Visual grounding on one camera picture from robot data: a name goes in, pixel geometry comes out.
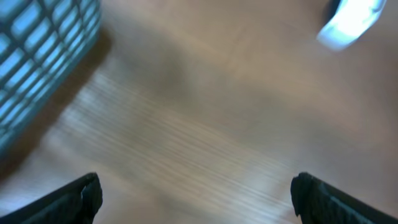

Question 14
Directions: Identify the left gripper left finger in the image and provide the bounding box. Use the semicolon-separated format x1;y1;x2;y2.
1;172;103;224

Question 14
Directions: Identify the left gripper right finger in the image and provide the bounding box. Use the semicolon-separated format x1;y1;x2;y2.
290;172;397;224

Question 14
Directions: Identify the white barcode scanner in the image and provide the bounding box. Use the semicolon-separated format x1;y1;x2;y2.
317;0;386;52

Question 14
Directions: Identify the grey plastic shopping basket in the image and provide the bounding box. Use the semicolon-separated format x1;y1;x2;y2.
1;0;101;154

